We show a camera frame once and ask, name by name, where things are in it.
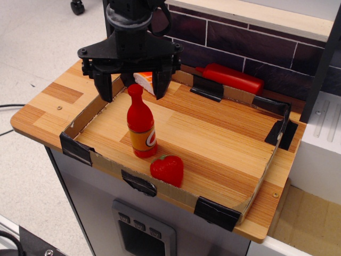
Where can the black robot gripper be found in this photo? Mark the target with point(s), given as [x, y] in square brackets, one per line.
[131, 52]

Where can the red hot sauce bottle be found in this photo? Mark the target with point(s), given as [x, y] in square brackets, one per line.
[141, 124]

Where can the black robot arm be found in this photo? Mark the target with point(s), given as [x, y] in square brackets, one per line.
[132, 16]

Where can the red ketchup bottle toy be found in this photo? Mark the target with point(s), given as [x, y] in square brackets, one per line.
[232, 78]

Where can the cardboard fence with black tape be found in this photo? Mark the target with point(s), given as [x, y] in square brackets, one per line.
[237, 153]

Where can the salmon nigiri sushi toy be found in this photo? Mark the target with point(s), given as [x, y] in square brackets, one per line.
[144, 79]

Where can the black caster wheel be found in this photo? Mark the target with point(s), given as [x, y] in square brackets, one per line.
[77, 7]

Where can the red toy strawberry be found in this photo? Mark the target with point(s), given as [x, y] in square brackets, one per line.
[169, 169]

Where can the grey oven control panel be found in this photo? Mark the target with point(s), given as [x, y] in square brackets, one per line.
[141, 234]

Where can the dark brick backsplash panel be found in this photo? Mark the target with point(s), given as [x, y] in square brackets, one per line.
[290, 52]

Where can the white toy sink unit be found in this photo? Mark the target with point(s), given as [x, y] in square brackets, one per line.
[316, 167]

